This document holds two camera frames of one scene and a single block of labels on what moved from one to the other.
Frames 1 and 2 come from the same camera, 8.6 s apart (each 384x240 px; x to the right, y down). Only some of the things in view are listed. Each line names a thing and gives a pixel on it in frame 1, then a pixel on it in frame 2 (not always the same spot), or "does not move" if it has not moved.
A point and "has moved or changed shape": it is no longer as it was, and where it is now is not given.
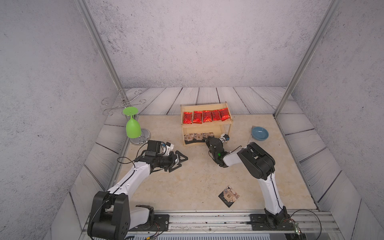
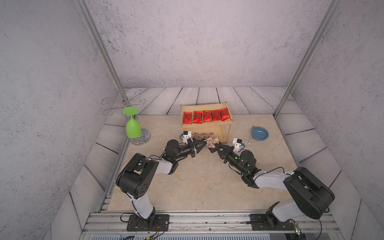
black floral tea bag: (228, 196) has moved or changed shape
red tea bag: (187, 117) does not move
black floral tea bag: (198, 137) does not move
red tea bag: (197, 117) does not move
